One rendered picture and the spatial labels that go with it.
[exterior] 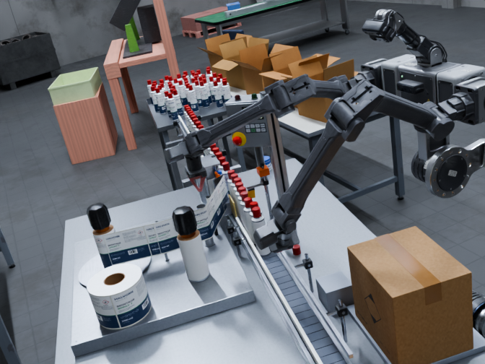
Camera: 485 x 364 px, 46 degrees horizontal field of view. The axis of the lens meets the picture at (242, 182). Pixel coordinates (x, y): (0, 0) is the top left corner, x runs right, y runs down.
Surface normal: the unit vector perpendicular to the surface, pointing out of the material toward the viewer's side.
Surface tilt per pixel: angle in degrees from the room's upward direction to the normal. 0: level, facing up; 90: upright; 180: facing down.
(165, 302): 0
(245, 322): 0
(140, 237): 90
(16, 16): 90
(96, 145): 90
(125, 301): 90
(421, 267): 0
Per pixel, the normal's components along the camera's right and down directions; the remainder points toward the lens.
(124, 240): 0.15, 0.38
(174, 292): -0.18, -0.90
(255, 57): 0.45, 0.20
